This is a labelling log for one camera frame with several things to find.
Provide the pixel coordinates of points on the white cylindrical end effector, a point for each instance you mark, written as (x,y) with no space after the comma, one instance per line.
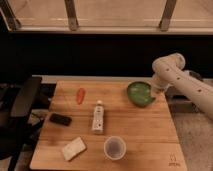
(158,85)

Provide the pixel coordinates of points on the green ceramic bowl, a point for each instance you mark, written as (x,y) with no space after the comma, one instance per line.
(139,93)

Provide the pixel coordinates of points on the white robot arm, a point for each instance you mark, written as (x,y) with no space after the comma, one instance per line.
(168,71)

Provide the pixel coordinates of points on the white tube bottle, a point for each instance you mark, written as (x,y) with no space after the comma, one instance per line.
(98,118)

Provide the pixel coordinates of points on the clear plastic cup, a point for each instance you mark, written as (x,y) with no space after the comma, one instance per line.
(114,148)

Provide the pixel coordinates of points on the orange carrot toy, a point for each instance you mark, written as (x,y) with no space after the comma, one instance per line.
(80,95)

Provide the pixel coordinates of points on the wooden table board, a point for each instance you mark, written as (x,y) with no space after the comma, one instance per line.
(149,133)

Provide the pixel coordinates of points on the white sponge block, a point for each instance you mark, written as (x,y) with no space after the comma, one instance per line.
(73,148)

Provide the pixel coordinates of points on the black office chair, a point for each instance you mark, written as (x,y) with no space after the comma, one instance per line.
(16,130)

